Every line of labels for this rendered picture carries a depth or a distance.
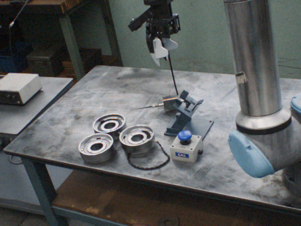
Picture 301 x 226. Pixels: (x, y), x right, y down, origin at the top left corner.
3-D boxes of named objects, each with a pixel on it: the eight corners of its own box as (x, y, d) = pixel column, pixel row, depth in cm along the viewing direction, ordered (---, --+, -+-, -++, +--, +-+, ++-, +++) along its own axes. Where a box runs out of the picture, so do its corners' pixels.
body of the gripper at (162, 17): (169, 41, 125) (163, 1, 120) (145, 40, 130) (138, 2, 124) (181, 32, 131) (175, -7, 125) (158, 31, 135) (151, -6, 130)
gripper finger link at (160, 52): (167, 69, 129) (165, 39, 126) (151, 68, 132) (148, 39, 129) (172, 67, 132) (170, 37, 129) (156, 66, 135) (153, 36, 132)
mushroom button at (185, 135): (177, 150, 118) (174, 136, 116) (182, 141, 121) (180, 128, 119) (190, 152, 117) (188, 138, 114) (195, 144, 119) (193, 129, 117)
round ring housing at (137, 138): (117, 155, 125) (114, 145, 123) (127, 134, 133) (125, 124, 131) (151, 157, 122) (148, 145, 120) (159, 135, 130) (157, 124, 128)
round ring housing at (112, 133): (89, 135, 137) (86, 124, 134) (114, 119, 142) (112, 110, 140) (108, 147, 129) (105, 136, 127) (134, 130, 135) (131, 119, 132)
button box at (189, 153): (171, 160, 119) (169, 146, 117) (180, 145, 124) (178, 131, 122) (198, 164, 116) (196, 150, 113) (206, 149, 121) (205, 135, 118)
